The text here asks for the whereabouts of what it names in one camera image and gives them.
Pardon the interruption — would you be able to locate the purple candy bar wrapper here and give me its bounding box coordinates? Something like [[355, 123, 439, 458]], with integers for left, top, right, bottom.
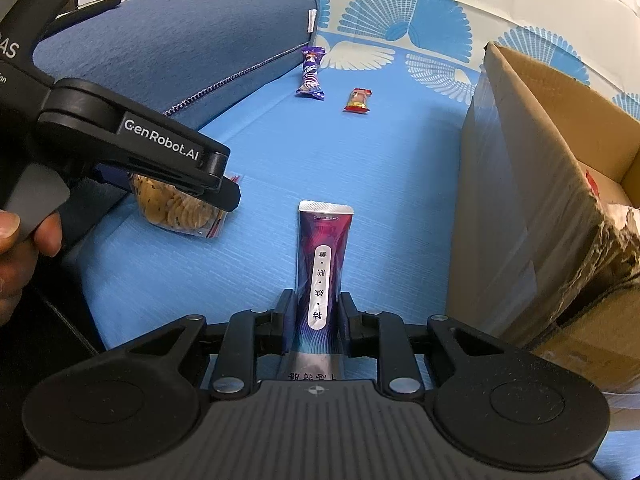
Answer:
[[296, 46, 327, 101]]

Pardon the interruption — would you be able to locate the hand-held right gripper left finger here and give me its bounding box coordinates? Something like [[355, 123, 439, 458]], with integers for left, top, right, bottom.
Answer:
[[107, 287, 299, 398]]

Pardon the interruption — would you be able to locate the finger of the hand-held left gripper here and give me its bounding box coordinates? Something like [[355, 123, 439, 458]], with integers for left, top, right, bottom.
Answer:
[[95, 160, 242, 213]]

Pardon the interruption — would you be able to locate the blue fabric sofa cushion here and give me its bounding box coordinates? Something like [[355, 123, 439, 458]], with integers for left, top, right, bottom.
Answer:
[[32, 0, 322, 261]]

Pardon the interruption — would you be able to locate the brown cardboard box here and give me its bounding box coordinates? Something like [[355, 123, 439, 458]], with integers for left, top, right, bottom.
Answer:
[[445, 41, 640, 431]]

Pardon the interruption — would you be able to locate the long purple snack packet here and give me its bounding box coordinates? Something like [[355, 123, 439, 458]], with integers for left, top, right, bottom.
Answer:
[[277, 200, 356, 386]]

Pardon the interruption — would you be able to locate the small red snack packet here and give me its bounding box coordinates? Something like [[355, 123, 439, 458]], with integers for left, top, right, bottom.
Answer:
[[343, 87, 373, 114]]

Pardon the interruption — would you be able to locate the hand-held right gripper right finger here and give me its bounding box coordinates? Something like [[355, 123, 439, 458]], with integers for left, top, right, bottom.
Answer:
[[337, 292, 508, 396]]

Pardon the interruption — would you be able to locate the clear bag of biscuits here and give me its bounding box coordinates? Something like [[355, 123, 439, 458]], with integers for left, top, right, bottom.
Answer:
[[127, 172, 243, 238]]

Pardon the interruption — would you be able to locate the person's left hand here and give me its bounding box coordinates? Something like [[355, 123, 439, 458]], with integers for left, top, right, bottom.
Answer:
[[0, 209, 63, 328]]

